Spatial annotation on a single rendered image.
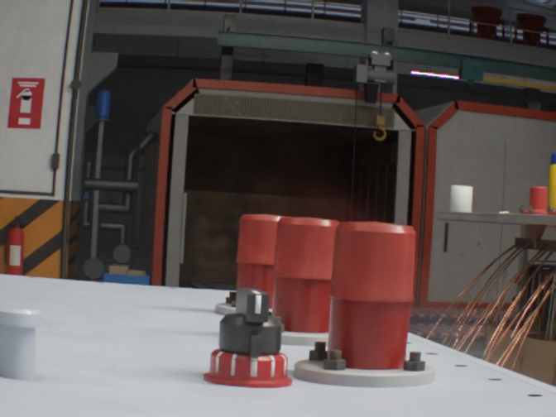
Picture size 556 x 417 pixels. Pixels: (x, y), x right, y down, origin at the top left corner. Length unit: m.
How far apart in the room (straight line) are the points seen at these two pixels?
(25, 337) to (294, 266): 0.52
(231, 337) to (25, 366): 0.18
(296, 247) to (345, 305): 0.32
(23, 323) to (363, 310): 0.30
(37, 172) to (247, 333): 10.65
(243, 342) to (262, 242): 0.71
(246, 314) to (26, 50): 10.76
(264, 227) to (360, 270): 0.66
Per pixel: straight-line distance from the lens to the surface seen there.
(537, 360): 4.00
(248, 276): 1.74
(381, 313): 1.08
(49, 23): 11.76
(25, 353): 0.96
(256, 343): 1.02
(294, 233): 1.41
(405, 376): 1.07
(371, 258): 1.08
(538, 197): 4.03
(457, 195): 4.65
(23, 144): 11.67
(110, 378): 1.02
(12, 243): 11.51
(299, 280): 1.40
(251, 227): 1.73
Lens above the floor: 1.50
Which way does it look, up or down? level
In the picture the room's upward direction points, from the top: 3 degrees clockwise
